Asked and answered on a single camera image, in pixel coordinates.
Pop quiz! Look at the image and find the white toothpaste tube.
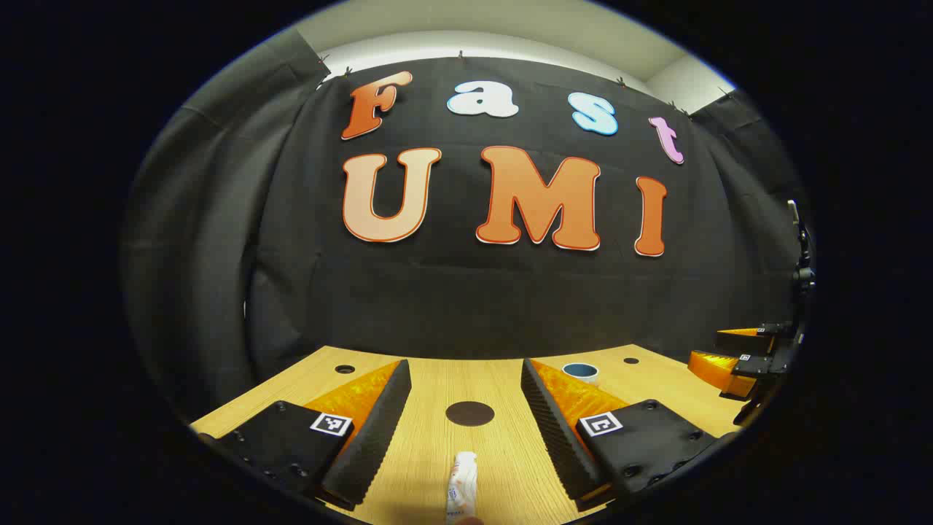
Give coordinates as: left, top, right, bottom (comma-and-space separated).
445, 451, 480, 525

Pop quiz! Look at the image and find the black backdrop cloth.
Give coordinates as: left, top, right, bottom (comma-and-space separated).
120, 29, 811, 425

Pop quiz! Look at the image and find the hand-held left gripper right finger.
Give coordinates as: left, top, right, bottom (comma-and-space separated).
520, 357, 726, 513

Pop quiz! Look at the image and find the wooden desktop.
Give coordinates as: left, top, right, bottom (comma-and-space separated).
188, 344, 759, 525

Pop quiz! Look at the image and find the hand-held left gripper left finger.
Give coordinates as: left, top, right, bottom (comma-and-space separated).
195, 359, 413, 511

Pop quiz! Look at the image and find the dark brown round coaster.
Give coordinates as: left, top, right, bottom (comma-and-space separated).
445, 400, 496, 428

